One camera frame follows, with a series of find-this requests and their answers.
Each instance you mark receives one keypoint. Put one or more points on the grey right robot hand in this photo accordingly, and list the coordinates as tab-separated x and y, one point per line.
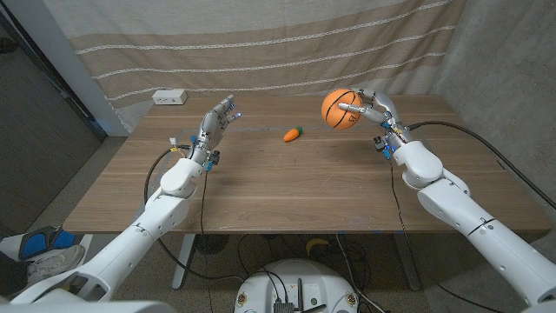
384	108

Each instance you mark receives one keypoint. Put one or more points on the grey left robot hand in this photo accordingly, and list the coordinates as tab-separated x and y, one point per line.
210	130

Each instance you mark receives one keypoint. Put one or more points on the orange toy basketball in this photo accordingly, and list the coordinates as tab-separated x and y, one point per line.
336	117

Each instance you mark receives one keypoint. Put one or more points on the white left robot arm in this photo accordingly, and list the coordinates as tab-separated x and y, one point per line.
130	239

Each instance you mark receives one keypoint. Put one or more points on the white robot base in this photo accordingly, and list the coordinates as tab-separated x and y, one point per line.
317	278

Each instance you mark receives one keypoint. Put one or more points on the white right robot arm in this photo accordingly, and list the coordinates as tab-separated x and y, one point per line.
491	243

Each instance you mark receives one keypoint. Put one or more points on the orange toy carrot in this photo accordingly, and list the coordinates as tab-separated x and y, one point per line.
290	135

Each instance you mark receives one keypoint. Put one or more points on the white power strip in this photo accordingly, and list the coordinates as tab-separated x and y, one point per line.
169	96

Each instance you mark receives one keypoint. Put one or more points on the beige striped cloth backdrop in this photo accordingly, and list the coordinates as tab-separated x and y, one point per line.
260	43

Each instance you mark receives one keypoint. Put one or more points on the black round floor fan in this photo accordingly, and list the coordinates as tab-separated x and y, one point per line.
211	243

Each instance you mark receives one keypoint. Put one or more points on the white table leg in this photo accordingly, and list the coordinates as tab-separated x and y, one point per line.
182	261

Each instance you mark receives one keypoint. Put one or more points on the yellow banana-shaped object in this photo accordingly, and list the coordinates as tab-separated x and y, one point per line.
316	243

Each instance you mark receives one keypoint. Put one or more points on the grey table leg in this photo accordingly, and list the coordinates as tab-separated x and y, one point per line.
408	261

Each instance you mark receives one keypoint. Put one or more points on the white sneaker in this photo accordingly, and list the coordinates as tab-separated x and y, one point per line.
56	263

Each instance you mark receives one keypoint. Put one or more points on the dark trouser leg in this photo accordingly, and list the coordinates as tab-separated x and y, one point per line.
12	276

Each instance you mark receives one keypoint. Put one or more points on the black door frame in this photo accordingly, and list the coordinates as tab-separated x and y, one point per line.
52	74

